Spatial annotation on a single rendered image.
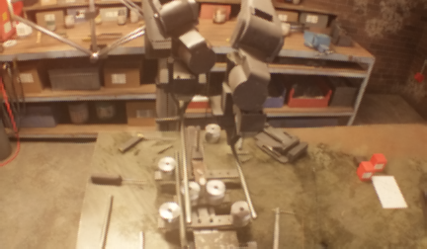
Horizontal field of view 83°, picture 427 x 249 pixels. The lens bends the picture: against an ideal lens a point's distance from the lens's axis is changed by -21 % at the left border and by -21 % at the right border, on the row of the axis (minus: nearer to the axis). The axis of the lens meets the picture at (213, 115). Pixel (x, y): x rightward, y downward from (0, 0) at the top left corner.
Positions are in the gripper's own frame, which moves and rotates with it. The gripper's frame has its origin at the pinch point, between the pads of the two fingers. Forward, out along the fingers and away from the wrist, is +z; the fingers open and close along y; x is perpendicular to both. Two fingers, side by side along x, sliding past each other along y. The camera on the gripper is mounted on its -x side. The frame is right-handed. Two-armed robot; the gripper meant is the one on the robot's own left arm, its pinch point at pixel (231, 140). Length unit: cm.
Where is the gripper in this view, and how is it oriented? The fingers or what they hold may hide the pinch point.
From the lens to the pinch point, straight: 65.5
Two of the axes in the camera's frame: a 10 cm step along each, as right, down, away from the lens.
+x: -1.6, -5.8, 8.0
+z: -0.8, 8.2, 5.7
